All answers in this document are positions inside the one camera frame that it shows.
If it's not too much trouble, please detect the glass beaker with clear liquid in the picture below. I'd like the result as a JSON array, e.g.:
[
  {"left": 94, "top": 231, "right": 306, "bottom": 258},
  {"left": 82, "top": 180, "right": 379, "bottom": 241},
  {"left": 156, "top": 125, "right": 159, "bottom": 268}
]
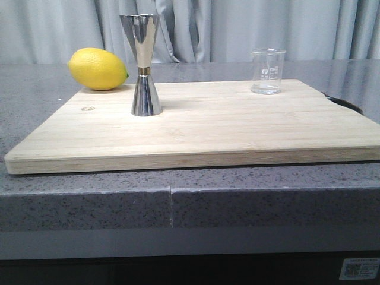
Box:
[{"left": 251, "top": 48, "right": 286, "bottom": 95}]

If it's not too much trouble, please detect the steel double jigger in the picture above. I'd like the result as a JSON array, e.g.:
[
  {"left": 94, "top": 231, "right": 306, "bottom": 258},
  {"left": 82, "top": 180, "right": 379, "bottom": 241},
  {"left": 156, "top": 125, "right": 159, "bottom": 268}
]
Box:
[{"left": 119, "top": 14, "right": 162, "bottom": 116}]

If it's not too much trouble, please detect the wooden cutting board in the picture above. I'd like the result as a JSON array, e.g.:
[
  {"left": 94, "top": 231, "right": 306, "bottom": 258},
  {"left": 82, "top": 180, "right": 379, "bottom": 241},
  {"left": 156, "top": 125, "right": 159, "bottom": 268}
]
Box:
[{"left": 5, "top": 79, "right": 379, "bottom": 175}]

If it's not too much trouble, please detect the yellow lemon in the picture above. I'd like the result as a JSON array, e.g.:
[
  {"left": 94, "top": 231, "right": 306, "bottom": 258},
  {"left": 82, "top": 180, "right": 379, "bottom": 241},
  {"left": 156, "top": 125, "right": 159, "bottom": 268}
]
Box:
[{"left": 67, "top": 47, "right": 129, "bottom": 91}]

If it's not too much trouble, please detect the grey curtain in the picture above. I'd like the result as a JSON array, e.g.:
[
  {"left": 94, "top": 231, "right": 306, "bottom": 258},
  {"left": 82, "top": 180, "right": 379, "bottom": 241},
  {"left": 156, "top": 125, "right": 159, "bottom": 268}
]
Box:
[{"left": 1, "top": 1, "right": 379, "bottom": 64}]

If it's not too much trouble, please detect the white QR code label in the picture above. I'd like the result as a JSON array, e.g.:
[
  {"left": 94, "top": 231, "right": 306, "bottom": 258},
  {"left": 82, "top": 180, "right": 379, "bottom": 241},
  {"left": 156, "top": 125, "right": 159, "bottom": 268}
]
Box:
[{"left": 339, "top": 258, "right": 379, "bottom": 281}]

